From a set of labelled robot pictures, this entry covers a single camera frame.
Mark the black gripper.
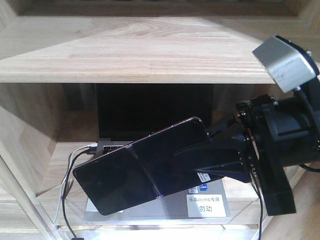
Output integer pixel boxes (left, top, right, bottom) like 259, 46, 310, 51
173, 94, 320, 216

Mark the black foldable smartphone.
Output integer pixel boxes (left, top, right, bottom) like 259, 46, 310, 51
72, 117, 209, 216

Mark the silver laptop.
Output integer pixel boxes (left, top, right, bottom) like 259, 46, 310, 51
91, 83, 220, 220

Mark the wooden open shelf unit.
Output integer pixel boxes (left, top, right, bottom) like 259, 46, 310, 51
0, 0, 320, 240

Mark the black laptop cable right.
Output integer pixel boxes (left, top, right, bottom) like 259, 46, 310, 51
251, 172, 265, 240

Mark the black laptop cable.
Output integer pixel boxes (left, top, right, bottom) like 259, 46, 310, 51
61, 147, 97, 240
251, 172, 265, 240

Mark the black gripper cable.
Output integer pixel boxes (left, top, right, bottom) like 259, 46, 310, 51
294, 86, 320, 173

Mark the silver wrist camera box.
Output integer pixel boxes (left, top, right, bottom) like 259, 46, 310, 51
252, 35, 320, 93

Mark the white laptop cable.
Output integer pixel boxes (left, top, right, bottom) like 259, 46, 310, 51
53, 142, 98, 240

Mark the black laptop cable left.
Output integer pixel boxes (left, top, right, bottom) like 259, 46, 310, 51
61, 147, 97, 240

